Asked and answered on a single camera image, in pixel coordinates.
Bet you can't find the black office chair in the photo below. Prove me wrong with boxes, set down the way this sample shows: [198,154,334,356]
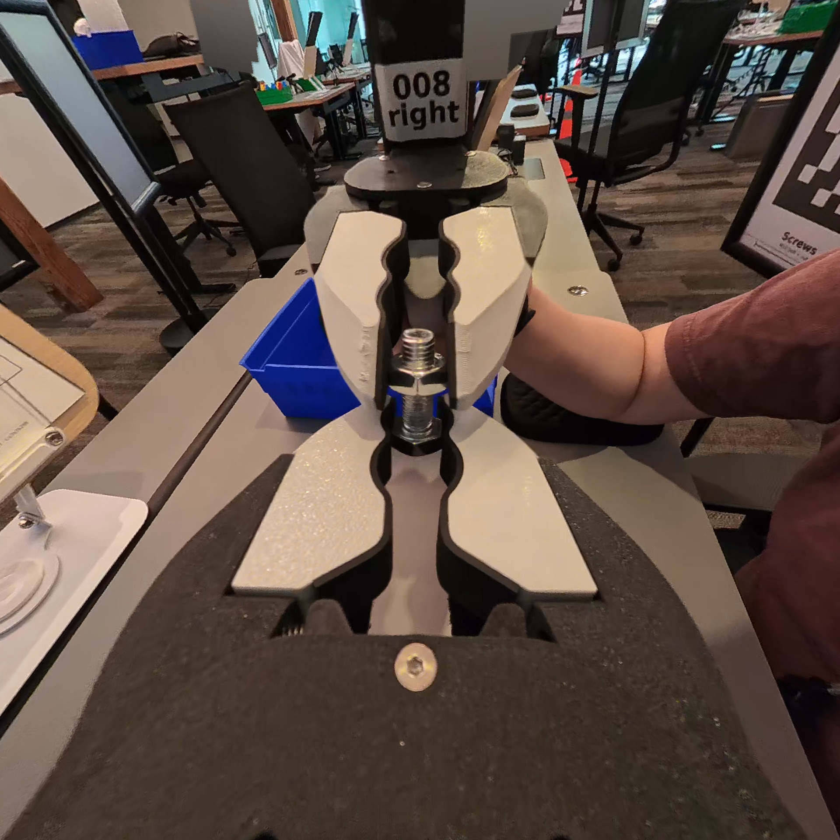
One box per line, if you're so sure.
[163,82,319,280]
[554,0,749,273]
[154,157,238,258]

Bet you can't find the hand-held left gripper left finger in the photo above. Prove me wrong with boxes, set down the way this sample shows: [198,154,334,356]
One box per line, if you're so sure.
[230,412,395,636]

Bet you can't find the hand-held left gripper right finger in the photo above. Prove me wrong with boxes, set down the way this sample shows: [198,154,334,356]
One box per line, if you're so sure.
[436,410,601,636]

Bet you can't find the black framed panel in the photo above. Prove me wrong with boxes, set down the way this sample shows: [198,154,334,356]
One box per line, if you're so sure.
[0,220,42,294]

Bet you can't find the blue storage box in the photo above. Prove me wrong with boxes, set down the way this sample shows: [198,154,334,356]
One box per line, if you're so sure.
[71,29,145,72]

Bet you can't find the wooden top desk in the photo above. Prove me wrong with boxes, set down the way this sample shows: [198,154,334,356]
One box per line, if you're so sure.
[92,54,206,116]

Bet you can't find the grey trash can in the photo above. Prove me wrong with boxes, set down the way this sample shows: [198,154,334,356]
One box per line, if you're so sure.
[725,92,796,161]

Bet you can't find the framed marker sign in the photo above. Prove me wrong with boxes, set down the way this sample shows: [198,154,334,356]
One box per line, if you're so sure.
[720,20,840,280]

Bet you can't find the steel hex bolt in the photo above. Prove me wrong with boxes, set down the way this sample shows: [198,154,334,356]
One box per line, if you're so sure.
[392,328,448,457]

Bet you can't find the framed board on black stand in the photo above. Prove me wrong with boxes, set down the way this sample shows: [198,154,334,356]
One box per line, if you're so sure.
[0,0,245,358]

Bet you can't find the steel hex nut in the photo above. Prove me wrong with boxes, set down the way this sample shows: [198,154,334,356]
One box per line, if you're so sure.
[387,364,448,395]

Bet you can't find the white instruction sheet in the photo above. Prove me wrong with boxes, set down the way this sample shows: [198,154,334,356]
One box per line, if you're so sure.
[0,351,86,487]

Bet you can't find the blue plastic bin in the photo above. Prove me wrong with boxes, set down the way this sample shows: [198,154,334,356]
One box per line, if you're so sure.
[239,277,500,421]

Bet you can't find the black chair armrest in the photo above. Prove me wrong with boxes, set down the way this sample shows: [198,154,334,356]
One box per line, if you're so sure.
[500,375,665,447]

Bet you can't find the orange traffic cone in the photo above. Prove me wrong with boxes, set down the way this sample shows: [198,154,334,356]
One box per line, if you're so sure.
[556,69,584,183]

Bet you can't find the white stand base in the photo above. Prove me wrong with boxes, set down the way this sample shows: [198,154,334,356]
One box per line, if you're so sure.
[0,489,151,719]

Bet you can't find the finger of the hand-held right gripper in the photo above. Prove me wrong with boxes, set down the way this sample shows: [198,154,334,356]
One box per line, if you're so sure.
[312,211,409,413]
[437,205,534,414]

